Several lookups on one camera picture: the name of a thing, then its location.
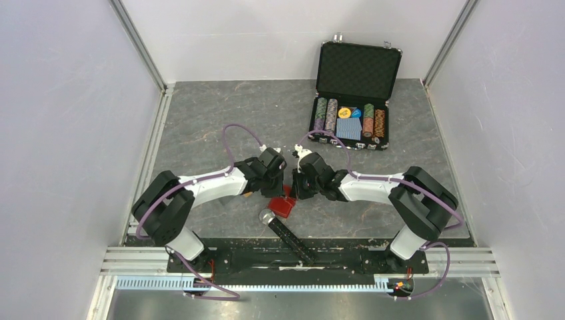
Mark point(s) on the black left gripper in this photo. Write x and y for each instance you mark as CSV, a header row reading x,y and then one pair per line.
x,y
278,191

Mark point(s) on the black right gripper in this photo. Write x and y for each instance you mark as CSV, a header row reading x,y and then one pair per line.
x,y
297,189

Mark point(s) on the red leather card holder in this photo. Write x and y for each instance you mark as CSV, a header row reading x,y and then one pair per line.
x,y
282,206

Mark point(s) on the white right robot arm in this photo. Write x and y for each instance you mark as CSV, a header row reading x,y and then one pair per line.
x,y
424,204

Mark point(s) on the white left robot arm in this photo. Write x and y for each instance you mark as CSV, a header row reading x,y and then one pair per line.
x,y
163,208

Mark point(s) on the blue playing card deck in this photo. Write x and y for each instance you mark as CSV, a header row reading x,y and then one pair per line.
x,y
348,128

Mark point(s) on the black microphone with silver grille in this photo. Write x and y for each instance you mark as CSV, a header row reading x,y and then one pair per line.
x,y
304,253

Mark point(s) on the yellow dealer button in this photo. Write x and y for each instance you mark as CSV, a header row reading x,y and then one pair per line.
x,y
344,113

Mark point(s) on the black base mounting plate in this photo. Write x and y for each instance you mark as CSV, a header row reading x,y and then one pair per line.
x,y
268,261

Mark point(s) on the black poker chip case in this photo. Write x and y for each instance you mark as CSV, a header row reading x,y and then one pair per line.
x,y
360,77

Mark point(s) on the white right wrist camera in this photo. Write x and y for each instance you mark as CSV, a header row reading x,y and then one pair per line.
x,y
300,153

